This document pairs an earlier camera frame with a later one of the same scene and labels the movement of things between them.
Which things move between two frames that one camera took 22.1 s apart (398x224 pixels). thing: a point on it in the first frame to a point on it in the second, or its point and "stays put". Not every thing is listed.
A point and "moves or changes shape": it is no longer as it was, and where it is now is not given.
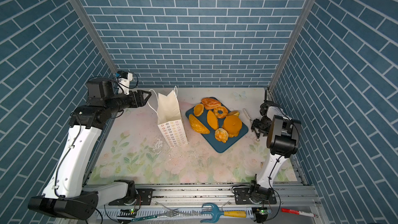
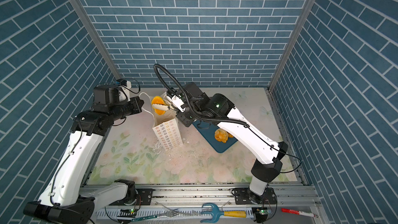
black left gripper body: (133, 103) to (133, 107)
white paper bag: (170, 121) moves or changes shape
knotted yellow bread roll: (222, 134) stays put
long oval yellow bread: (198, 126) to (158, 99)
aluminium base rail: (173, 196) stays put
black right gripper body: (264, 126) to (186, 116)
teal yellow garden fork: (217, 213) stays put
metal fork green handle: (173, 213) stays put
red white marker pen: (299, 212) stays put
